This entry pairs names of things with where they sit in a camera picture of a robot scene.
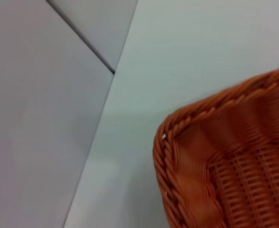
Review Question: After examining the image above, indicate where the orange woven rectangular basket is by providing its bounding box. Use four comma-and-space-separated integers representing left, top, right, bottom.
153, 63, 279, 228

